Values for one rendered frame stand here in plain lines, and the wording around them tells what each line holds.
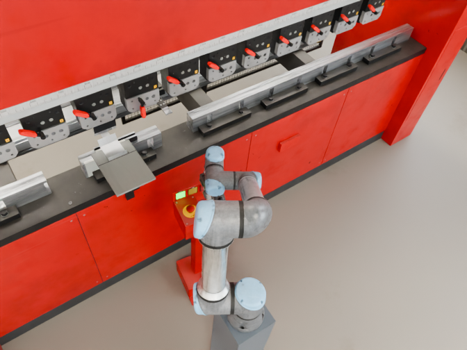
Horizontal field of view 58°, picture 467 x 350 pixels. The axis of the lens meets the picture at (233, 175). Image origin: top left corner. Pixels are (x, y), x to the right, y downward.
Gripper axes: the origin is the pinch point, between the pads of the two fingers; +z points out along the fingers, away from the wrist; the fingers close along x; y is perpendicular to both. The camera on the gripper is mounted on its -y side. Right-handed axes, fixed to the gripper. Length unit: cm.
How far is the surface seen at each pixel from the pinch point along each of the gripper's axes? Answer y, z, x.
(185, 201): 7.1, 6.6, 9.7
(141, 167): 19.1, -14.5, 26.0
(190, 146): 31.6, -0.8, -2.3
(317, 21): 53, -42, -78
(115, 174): 19.7, -14.5, 37.5
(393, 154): 28, 87, -178
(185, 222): -3.5, 5.6, 14.0
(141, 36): 41, -65, 15
